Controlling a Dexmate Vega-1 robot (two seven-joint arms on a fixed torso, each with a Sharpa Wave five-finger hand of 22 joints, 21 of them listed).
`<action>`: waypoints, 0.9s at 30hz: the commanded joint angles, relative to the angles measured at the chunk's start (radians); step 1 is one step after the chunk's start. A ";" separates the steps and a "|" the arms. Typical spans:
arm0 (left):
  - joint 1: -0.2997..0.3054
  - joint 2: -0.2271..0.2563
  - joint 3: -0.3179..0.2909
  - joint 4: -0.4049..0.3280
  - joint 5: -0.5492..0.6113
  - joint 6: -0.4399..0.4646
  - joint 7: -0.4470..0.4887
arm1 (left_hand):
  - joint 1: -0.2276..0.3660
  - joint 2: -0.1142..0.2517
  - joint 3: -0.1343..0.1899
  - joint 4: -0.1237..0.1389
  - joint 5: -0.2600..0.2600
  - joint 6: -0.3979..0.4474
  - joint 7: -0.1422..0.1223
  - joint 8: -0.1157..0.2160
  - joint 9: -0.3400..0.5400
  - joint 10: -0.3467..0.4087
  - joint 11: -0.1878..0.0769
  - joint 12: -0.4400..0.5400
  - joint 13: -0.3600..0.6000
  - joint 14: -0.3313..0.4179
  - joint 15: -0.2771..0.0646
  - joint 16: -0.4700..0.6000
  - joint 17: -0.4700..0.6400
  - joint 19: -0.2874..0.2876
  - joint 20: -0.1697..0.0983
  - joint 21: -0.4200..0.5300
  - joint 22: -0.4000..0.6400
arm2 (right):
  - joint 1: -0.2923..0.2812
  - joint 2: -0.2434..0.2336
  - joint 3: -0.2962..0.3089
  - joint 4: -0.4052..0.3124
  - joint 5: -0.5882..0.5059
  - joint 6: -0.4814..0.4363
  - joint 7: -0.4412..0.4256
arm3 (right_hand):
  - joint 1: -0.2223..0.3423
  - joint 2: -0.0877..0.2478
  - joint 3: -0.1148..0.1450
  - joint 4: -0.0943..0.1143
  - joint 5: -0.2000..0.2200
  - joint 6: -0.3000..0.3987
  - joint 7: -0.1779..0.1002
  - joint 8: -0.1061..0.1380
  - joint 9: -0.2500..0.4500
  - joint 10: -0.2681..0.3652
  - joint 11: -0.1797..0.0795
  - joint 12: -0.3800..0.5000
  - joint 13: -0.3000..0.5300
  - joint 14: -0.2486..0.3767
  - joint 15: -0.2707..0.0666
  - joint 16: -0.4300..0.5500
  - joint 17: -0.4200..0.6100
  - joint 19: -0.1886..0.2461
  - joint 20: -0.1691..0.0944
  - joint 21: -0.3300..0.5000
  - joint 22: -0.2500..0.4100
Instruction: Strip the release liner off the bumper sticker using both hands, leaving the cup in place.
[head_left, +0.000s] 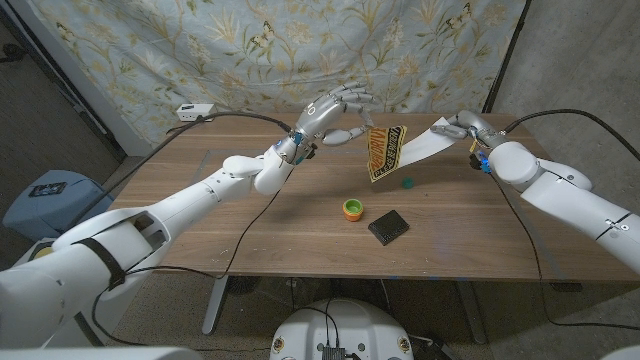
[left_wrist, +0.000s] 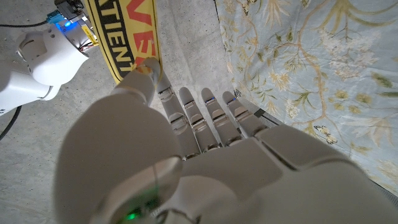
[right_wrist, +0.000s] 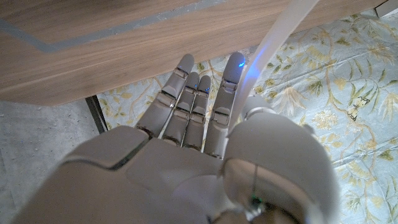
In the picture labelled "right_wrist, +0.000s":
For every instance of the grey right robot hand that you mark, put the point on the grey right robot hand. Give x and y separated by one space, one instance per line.
155 180

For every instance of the wooden table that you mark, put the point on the wooden table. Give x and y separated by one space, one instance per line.
93 35

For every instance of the floral printed backdrop cloth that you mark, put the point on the floral printed backdrop cloth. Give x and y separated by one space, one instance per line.
357 77

